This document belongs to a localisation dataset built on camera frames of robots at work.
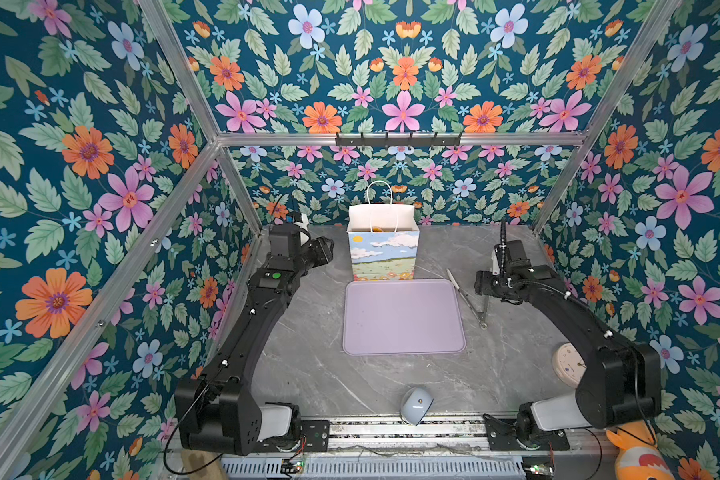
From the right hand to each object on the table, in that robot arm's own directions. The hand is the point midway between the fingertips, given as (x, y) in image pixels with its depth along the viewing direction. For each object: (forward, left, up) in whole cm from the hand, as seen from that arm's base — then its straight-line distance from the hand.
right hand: (487, 283), depth 87 cm
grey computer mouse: (-31, +24, -4) cm, 40 cm away
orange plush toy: (-42, -25, -6) cm, 50 cm away
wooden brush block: (-44, +74, -10) cm, 87 cm away
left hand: (+4, +45, +17) cm, 48 cm away
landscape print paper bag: (+9, +31, +12) cm, 34 cm away
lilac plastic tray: (-3, +25, -14) cm, 29 cm away
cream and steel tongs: (-5, 0, -12) cm, 12 cm away
